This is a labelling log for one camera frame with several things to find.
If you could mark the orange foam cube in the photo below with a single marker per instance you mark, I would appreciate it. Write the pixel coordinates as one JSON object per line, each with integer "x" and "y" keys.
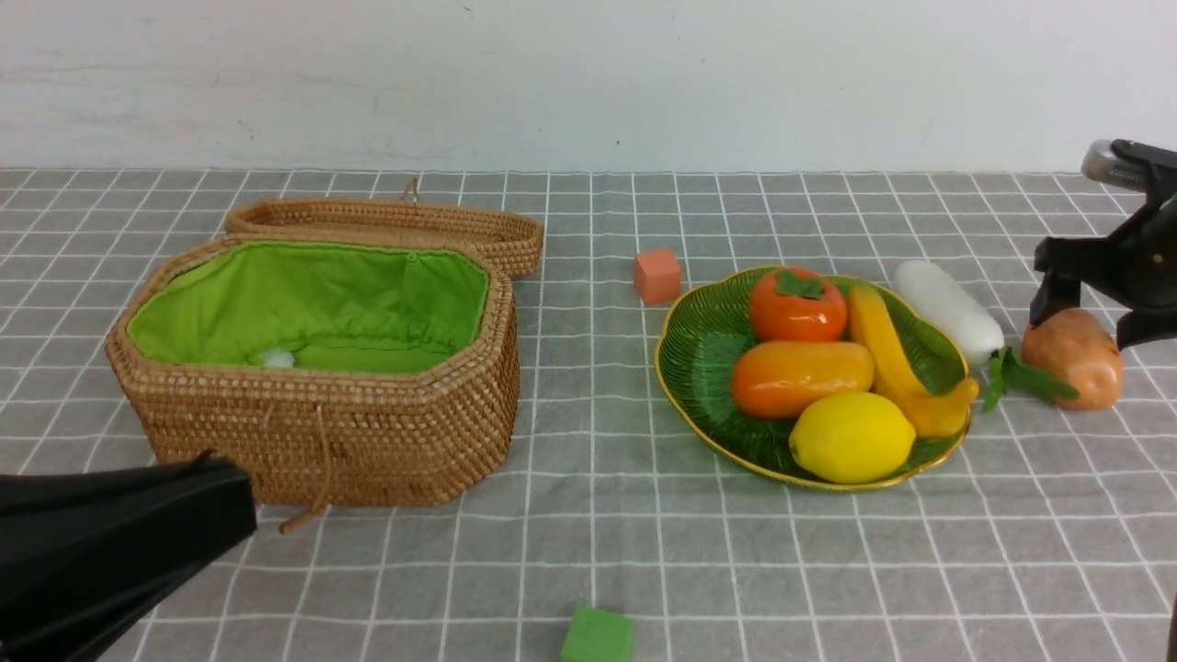
{"x": 657, "y": 276}

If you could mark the woven rattan basket lid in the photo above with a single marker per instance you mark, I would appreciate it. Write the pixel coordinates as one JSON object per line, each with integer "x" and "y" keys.
{"x": 510, "y": 241}

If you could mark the green foam cube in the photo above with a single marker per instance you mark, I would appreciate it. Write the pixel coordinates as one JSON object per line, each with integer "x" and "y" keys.
{"x": 598, "y": 635}

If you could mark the woven rattan basket green lining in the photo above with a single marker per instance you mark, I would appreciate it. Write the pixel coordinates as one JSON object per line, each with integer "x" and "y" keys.
{"x": 336, "y": 372}

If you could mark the yellow lemon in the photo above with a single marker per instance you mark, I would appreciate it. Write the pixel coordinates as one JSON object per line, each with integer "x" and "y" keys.
{"x": 852, "y": 438}

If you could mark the orange persimmon green leaf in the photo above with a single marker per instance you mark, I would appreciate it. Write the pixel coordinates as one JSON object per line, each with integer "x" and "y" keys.
{"x": 797, "y": 304}

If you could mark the orange mango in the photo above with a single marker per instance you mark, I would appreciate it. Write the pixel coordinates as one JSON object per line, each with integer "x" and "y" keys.
{"x": 779, "y": 380}

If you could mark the brown potato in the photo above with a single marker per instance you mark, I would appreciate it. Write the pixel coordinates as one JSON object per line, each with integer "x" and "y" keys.
{"x": 1074, "y": 347}

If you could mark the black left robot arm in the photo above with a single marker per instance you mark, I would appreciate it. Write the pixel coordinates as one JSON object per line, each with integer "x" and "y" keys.
{"x": 86, "y": 556}

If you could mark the grey checked tablecloth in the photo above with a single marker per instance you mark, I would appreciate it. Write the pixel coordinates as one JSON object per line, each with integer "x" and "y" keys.
{"x": 1049, "y": 536}

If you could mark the yellow banana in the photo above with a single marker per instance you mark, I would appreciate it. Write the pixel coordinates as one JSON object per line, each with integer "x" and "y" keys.
{"x": 933, "y": 415}

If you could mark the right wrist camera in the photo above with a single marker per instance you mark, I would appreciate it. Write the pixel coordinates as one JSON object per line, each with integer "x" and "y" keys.
{"x": 1133, "y": 166}

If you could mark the white radish green leaves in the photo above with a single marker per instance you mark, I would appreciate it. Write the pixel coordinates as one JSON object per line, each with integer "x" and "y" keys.
{"x": 938, "y": 298}

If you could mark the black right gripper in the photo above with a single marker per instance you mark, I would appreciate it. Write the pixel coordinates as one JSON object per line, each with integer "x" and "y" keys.
{"x": 1135, "y": 265}

